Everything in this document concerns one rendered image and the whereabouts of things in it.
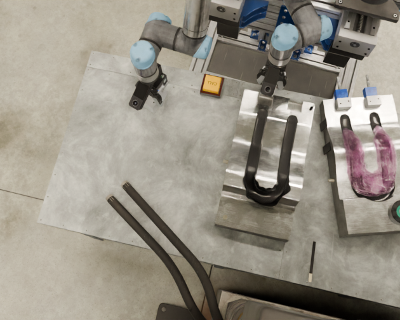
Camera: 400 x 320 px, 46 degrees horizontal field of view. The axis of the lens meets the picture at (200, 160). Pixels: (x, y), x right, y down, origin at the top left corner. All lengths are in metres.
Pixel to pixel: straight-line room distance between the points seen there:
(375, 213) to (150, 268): 1.26
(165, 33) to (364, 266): 1.03
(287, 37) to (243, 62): 1.08
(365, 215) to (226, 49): 1.29
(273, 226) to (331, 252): 0.23
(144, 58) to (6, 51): 1.69
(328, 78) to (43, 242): 1.73
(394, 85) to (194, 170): 1.53
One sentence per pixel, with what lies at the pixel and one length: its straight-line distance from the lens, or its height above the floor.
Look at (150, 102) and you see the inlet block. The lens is 1.75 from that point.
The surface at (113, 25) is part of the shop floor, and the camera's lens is 2.94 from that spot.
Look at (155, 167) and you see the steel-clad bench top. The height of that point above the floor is 0.80.
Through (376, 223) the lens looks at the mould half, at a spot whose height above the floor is 0.91.
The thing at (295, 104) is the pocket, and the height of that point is 0.86.
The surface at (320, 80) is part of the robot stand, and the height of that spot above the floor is 0.21.
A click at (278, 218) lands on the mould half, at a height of 0.86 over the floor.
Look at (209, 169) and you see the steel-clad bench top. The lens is 1.72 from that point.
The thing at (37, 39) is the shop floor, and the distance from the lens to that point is 3.01.
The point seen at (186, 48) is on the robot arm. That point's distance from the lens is 1.48.
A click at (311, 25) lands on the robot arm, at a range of 1.54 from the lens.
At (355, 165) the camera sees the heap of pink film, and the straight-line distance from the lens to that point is 1.68.
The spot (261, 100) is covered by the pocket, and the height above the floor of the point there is 0.86.
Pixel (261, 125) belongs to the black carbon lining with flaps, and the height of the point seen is 0.88.
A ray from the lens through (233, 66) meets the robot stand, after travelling 2.52.
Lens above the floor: 2.47
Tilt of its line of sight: 75 degrees down
